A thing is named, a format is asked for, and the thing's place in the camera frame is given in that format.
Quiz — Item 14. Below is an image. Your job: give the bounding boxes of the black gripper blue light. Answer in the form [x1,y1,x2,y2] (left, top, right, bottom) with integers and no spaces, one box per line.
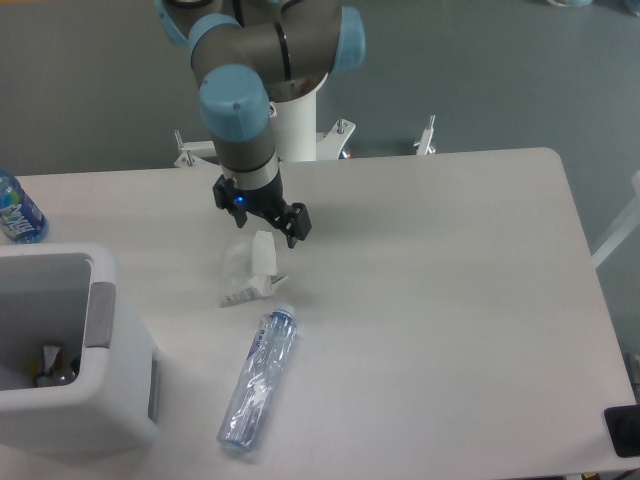
[212,173,312,249]

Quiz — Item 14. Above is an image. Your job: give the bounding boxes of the white paper trash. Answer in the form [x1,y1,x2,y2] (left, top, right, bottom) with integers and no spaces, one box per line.
[219,230,289,308]

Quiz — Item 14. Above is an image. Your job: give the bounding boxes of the clear plastic bottle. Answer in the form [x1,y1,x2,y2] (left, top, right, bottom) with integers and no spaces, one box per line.
[217,303,297,454]

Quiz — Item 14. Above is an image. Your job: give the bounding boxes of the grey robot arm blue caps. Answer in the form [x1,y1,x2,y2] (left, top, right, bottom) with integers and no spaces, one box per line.
[154,1,366,247]

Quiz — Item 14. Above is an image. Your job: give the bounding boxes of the white trash can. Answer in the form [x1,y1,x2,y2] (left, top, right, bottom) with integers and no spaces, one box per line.
[1,243,159,454]

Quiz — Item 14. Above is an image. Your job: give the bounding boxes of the trash inside the can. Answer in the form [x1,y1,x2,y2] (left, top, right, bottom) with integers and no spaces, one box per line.
[33,345,81,388]

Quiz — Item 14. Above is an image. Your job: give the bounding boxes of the blue labelled drink bottle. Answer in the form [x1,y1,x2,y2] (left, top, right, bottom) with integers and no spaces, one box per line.
[1,169,49,244]

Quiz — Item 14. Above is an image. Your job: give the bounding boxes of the black device at table edge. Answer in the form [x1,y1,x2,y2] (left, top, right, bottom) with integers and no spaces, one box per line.
[604,405,640,458]

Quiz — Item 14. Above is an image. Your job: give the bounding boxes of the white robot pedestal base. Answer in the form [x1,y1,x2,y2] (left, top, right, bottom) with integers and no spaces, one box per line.
[174,77,356,168]

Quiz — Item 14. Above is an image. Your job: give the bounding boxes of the white frame at right edge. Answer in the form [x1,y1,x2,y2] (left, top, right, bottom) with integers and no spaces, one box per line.
[591,171,639,269]

